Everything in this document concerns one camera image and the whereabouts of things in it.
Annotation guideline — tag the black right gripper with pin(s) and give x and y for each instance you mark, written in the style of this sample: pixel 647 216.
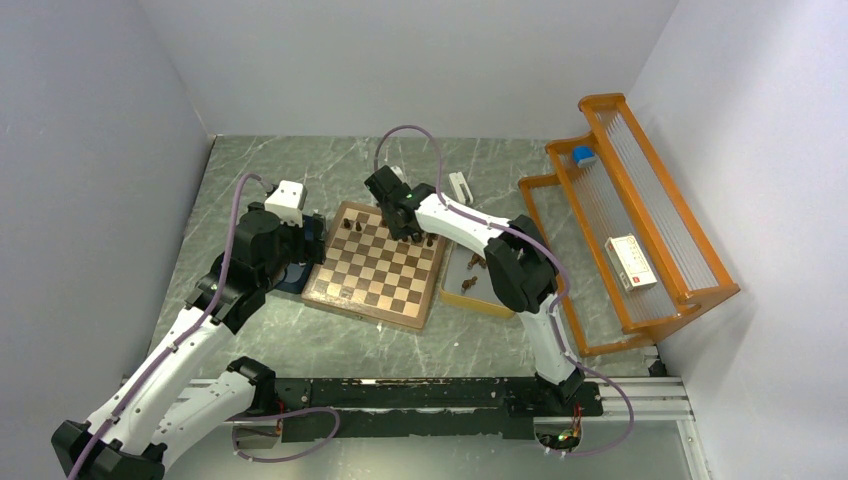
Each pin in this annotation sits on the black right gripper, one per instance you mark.
pixel 396 232

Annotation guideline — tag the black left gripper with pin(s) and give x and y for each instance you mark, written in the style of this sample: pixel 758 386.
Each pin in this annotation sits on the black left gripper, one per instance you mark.
pixel 307 249

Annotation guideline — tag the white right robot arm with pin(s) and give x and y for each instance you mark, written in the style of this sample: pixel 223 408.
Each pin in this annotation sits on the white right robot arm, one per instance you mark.
pixel 522 270

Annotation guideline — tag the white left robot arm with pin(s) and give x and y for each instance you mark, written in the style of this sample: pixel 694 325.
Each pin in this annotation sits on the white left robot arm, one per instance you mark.
pixel 143 429

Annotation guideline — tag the wooden chess board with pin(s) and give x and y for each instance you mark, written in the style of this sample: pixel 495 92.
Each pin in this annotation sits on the wooden chess board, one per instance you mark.
pixel 369 274

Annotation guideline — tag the dark chess pieces pile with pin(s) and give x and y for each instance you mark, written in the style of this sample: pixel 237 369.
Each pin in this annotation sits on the dark chess pieces pile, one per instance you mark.
pixel 476 266

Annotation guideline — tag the blue tray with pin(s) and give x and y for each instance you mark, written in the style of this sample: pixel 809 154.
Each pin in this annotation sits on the blue tray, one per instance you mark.
pixel 295 278

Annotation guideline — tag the white clip on table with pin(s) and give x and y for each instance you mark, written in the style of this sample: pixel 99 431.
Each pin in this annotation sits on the white clip on table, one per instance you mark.
pixel 460 188

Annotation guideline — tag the yellow metal tin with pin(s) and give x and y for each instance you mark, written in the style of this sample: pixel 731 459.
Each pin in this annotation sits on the yellow metal tin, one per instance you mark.
pixel 481 298

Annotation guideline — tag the blue round object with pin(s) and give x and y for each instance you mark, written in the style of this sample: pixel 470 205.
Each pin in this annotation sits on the blue round object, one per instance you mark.
pixel 583 156

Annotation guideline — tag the white small box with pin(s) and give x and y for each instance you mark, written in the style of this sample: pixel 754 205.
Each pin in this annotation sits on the white small box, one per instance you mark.
pixel 630 263

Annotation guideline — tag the orange wooden rack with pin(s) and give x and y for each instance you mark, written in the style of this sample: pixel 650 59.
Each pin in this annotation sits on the orange wooden rack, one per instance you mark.
pixel 629 190

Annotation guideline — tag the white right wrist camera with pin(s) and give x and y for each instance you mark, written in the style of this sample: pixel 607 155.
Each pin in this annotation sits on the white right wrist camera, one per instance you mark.
pixel 398 173

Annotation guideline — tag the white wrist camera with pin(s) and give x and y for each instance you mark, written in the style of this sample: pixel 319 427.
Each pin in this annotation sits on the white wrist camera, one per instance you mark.
pixel 398 173
pixel 287 202

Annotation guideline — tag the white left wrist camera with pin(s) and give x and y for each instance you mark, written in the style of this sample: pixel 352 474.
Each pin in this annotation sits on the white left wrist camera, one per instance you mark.
pixel 287 202

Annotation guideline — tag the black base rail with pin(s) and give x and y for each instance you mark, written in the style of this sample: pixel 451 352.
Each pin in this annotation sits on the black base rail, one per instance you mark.
pixel 507 407

